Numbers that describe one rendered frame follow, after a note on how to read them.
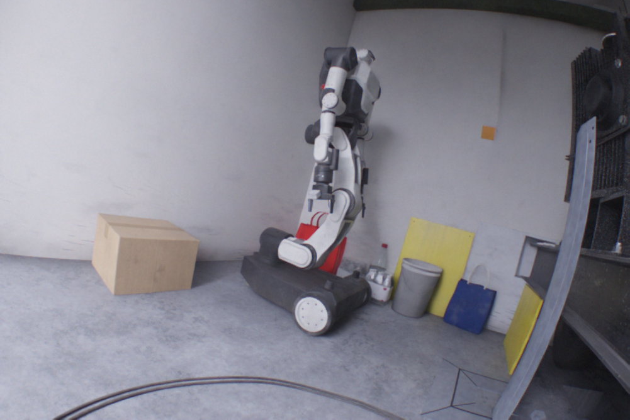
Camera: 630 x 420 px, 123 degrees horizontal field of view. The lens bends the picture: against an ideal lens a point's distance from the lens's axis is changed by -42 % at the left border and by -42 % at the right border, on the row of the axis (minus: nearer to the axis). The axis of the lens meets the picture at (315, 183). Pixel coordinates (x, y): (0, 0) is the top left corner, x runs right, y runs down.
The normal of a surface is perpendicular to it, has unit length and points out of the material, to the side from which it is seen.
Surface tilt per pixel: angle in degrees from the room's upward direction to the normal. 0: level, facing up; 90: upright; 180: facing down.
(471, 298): 88
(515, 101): 90
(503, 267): 90
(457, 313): 89
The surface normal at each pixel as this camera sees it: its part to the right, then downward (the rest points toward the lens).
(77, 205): 0.82, 0.21
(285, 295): -0.47, -0.15
